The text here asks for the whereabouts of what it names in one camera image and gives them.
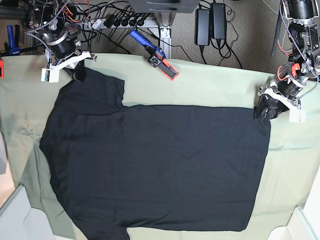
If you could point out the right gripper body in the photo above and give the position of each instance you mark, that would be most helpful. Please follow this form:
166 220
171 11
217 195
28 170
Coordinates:
72 61

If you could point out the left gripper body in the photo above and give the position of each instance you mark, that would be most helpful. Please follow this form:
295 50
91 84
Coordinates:
285 91

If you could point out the black T-shirt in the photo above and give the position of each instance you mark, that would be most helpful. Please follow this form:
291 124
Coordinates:
168 167

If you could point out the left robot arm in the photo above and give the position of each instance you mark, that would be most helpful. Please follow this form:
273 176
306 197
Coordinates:
298 19

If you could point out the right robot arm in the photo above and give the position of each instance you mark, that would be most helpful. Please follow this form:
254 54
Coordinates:
57 25

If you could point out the white power strip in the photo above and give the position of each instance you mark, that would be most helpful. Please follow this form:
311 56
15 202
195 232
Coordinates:
145 22

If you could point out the blue clamp at left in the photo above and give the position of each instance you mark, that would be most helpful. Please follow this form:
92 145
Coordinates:
11 47

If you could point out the orange block at left edge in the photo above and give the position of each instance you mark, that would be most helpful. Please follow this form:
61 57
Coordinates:
1 68

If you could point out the light green table cloth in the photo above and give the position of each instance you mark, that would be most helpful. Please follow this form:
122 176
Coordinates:
291 175

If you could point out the blue orange bar clamp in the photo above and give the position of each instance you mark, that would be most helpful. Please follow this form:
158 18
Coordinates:
157 58

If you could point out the black power adapter right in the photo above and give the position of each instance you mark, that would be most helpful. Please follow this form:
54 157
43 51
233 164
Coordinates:
218 21

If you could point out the black power adapter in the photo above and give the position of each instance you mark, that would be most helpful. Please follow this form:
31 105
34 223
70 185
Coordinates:
218 21
202 27

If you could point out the black power adapter left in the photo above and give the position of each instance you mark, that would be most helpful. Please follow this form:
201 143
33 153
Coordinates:
202 27

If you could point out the white bin right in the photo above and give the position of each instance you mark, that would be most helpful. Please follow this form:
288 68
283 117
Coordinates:
297 228

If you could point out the white bin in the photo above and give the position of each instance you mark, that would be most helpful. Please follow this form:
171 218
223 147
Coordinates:
297 228
20 221

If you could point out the white bin left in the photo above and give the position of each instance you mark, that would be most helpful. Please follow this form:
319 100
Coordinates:
20 221

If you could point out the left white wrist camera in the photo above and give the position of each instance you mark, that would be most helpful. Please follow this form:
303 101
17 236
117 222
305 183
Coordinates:
297 116

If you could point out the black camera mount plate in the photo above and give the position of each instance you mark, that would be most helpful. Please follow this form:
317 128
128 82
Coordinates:
163 6

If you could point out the aluminium frame post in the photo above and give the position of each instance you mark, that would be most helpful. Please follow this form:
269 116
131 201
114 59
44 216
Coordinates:
165 22

